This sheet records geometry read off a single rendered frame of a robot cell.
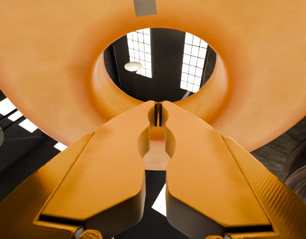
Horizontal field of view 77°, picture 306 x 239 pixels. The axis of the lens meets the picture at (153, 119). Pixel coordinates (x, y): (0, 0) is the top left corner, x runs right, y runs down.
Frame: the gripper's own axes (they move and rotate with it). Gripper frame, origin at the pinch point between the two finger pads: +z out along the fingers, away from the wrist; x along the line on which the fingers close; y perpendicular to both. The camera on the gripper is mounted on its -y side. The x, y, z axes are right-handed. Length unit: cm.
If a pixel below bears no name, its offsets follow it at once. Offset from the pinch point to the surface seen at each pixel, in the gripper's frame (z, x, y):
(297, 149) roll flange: 21.2, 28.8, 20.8
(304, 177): 15.0, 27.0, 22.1
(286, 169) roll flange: 22.7, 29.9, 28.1
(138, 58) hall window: 860, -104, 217
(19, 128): 714, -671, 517
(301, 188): 15.4, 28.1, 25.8
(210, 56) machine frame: 37.1, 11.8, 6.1
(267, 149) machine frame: 33, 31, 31
